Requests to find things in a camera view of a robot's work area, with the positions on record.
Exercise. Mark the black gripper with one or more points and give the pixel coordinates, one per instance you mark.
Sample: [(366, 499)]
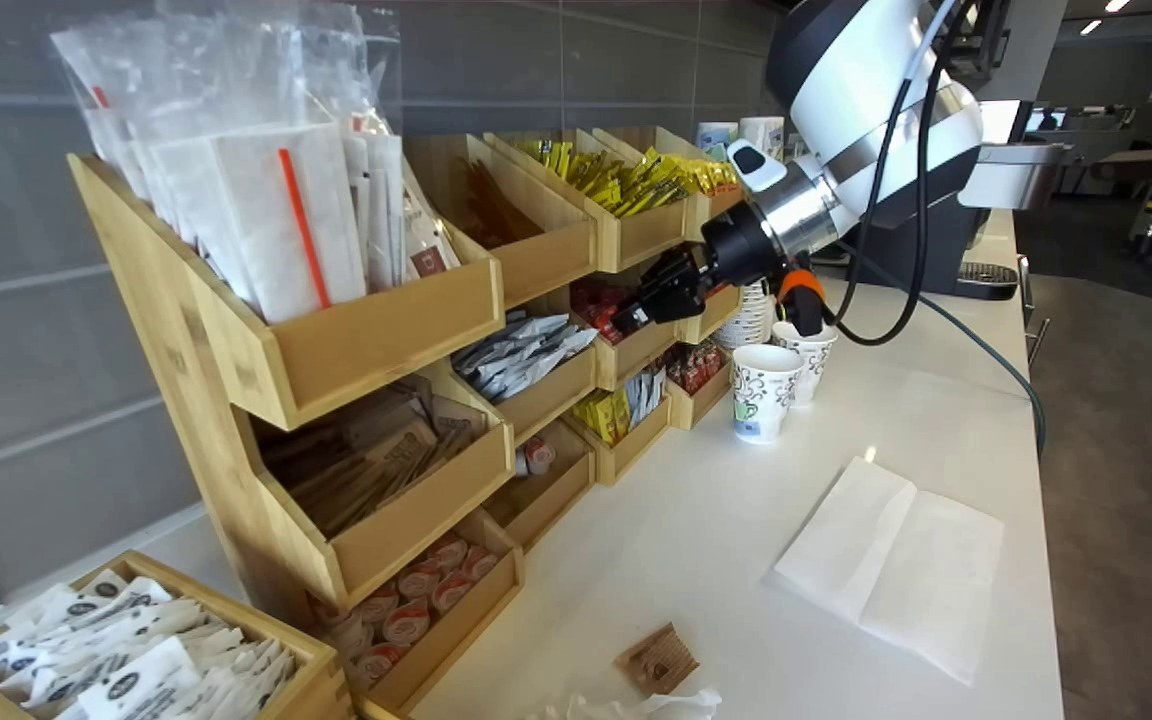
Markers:
[(734, 252)]

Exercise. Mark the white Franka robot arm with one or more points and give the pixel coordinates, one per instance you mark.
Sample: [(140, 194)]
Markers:
[(857, 64)]

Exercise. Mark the dark red packets pile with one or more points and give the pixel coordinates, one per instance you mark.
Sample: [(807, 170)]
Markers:
[(696, 365)]

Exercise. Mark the white blue packets pile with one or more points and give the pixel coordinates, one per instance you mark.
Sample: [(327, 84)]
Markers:
[(642, 395)]

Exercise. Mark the yellow sweetener packets pile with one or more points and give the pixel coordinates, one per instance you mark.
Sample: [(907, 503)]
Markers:
[(591, 183), (691, 170)]

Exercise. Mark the printed paper cup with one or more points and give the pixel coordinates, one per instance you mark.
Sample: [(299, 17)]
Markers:
[(761, 395), (818, 365)]

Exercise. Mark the yellow green packets pile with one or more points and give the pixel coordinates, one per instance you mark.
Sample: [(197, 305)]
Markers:
[(600, 417)]

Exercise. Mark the black and white packets pile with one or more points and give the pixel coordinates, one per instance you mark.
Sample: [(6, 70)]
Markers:
[(521, 355)]

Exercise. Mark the dark brown packets pile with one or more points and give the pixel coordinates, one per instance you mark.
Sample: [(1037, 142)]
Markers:
[(490, 207)]

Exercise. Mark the round creamer cups pile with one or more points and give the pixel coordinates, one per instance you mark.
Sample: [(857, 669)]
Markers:
[(539, 463), (408, 600)]

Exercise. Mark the paper wrapped stirrers bundle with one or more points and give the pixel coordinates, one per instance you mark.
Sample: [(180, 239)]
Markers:
[(391, 200)]

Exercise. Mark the bamboo tiered condiment organizer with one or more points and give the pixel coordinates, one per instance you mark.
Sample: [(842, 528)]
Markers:
[(376, 326)]

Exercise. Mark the black coffee machine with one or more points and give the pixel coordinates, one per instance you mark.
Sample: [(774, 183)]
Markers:
[(977, 263)]

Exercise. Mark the white paper napkin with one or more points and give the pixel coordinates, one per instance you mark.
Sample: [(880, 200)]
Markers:
[(899, 560)]

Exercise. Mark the brown square packet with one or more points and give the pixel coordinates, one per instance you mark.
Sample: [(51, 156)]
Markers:
[(658, 661)]

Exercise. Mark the red straw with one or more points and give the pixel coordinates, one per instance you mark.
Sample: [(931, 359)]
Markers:
[(300, 227)]

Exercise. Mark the clear plastic bag of straws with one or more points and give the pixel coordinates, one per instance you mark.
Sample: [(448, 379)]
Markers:
[(200, 163)]

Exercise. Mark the small bamboo packet box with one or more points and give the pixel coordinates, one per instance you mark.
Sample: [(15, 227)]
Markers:
[(322, 689)]

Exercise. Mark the white sugar packets pile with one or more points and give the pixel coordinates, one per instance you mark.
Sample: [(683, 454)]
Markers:
[(122, 655)]

